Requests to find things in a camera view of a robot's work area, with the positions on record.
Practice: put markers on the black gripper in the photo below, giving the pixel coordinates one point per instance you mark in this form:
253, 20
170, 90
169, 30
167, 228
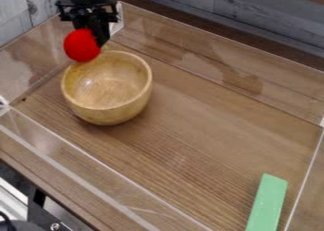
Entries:
80, 9

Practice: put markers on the red ball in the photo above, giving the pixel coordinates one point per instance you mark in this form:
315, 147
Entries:
80, 46

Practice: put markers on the wooden bowl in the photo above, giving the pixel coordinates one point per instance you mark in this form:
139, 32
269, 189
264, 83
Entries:
107, 90

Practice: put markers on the green tape strip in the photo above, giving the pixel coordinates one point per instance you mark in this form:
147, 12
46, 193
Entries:
266, 208

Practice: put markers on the clear acrylic corner bracket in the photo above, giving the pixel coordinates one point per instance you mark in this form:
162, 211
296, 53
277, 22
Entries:
116, 26

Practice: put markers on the black metal bracket with screw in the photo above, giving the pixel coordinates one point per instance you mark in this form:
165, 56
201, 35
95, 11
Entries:
39, 216

